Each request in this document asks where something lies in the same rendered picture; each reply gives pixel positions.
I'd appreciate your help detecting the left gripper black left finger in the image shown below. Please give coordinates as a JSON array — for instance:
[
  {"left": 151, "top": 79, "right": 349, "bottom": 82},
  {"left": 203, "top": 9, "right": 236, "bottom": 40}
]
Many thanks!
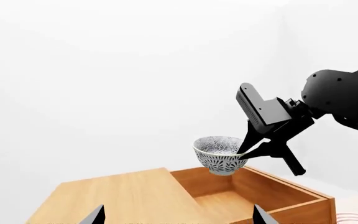
[{"left": 78, "top": 204, "right": 106, "bottom": 224}]

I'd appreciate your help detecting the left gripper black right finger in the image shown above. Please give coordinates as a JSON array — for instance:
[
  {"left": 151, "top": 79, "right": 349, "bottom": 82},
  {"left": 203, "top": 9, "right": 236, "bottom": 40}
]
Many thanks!
[{"left": 252, "top": 203, "right": 279, "bottom": 224}]

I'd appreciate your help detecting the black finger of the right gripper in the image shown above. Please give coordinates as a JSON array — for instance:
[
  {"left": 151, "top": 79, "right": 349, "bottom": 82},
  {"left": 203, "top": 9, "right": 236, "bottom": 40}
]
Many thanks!
[
  {"left": 238, "top": 138, "right": 273, "bottom": 161},
  {"left": 237, "top": 119, "right": 266, "bottom": 155}
]

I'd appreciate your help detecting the white bowl dark floral pattern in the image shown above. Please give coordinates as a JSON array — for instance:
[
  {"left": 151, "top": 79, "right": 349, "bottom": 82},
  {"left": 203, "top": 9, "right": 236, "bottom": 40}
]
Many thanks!
[{"left": 192, "top": 135, "right": 247, "bottom": 177}]

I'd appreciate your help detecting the open wooden drawer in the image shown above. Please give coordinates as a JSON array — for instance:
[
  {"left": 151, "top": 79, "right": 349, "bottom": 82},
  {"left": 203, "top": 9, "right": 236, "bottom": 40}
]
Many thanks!
[{"left": 169, "top": 164, "right": 336, "bottom": 224}]

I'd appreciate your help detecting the white plate with red rings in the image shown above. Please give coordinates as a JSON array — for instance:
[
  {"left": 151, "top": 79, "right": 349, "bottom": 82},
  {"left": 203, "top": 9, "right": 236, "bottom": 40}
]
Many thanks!
[{"left": 334, "top": 211, "right": 358, "bottom": 224}]

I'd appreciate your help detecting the dark grey wrist camera box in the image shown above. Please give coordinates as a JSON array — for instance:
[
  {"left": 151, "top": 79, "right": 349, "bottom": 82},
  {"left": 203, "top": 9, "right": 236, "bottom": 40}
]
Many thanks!
[{"left": 236, "top": 82, "right": 292, "bottom": 127}]

